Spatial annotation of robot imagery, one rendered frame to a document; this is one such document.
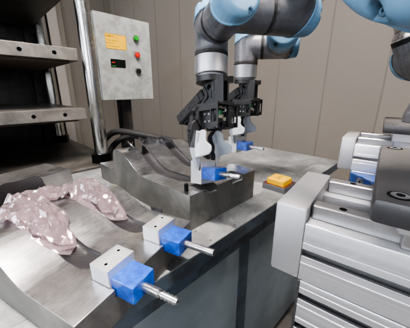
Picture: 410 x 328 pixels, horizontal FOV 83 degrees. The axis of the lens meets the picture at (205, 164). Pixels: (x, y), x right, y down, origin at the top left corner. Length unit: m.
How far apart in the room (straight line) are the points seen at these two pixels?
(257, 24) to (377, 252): 0.40
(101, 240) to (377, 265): 0.41
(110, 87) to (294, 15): 1.01
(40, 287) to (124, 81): 1.12
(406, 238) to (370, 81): 2.01
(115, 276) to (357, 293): 0.29
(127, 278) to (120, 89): 1.12
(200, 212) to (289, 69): 1.95
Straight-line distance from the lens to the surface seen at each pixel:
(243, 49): 0.80
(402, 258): 0.28
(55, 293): 0.41
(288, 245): 0.30
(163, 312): 0.61
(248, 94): 0.80
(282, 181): 0.79
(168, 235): 0.44
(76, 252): 0.47
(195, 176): 0.56
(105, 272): 0.37
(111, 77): 1.36
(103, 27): 1.38
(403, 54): 0.89
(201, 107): 0.53
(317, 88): 2.29
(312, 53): 2.33
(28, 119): 1.19
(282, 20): 0.53
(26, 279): 0.45
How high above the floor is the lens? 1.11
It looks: 17 degrees down
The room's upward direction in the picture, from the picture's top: straight up
